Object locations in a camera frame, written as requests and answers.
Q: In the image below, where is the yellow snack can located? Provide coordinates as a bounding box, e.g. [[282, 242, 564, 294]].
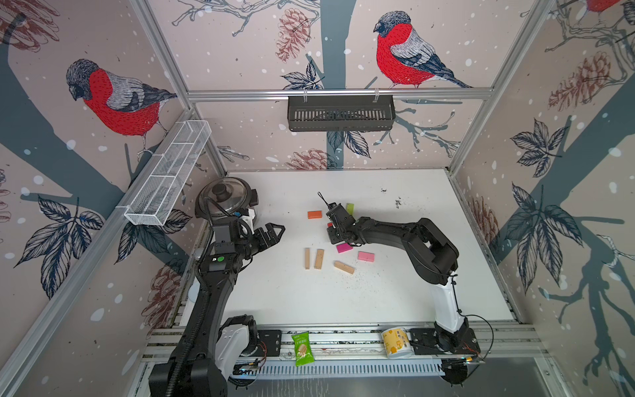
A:
[[381, 328, 414, 359]]

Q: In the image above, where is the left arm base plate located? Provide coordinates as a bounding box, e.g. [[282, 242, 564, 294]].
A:
[[247, 330, 282, 358]]

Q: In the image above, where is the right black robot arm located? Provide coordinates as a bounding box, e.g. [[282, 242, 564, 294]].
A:
[[327, 203, 470, 352]]

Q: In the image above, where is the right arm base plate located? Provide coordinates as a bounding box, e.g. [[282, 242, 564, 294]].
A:
[[409, 324, 481, 356]]

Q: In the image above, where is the green snack packet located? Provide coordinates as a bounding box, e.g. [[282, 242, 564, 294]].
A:
[[292, 332, 315, 367]]

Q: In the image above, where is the slanted wood block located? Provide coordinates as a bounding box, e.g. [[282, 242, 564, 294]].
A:
[[333, 261, 356, 275]]

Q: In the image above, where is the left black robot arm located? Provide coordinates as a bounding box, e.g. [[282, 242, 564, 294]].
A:
[[149, 216, 285, 396]]

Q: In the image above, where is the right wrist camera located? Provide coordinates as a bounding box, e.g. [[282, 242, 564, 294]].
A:
[[327, 203, 347, 222]]

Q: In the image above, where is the thin wood block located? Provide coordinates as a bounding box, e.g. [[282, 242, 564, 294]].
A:
[[304, 247, 311, 270]]

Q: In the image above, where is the black hanging wall basket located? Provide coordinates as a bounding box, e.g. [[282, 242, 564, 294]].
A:
[[287, 95, 396, 132]]

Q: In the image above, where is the magenta block centre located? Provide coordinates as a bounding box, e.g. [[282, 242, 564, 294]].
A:
[[336, 243, 353, 253]]

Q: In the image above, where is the wide upright wood block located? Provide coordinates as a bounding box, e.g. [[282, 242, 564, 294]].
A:
[[314, 249, 324, 270]]

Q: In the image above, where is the white wire mesh basket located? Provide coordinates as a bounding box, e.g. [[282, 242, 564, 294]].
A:
[[124, 120, 211, 226]]

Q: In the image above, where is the light pink block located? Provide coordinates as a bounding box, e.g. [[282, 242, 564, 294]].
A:
[[357, 251, 375, 263]]

